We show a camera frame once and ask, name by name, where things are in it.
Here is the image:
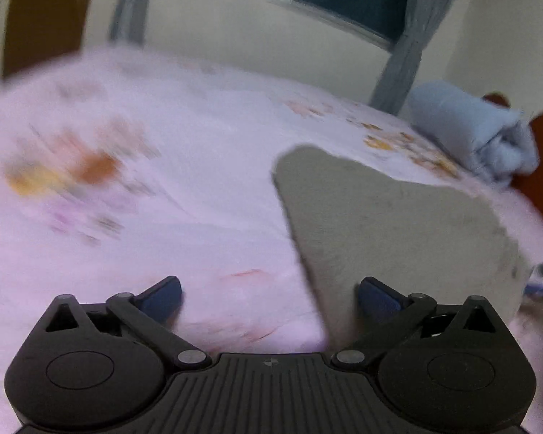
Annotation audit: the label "grey right curtain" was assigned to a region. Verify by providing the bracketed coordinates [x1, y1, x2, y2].
[370, 0, 453, 116]

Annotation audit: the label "grey left curtain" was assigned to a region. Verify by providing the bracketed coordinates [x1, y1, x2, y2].
[109, 0, 150, 45]

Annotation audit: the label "pink floral bed sheet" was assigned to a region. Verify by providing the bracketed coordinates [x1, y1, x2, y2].
[0, 46, 543, 433]

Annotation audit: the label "grey curtain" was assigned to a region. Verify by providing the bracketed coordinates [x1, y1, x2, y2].
[370, 0, 453, 116]
[109, 0, 150, 45]

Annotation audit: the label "rolled light blue blanket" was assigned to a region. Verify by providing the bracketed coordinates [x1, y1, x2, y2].
[406, 81, 539, 187]

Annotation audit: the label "grey-green pants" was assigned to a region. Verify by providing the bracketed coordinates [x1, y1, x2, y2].
[273, 146, 530, 349]

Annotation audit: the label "brown wooden door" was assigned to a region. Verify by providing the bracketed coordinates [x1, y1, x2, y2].
[1, 0, 90, 77]

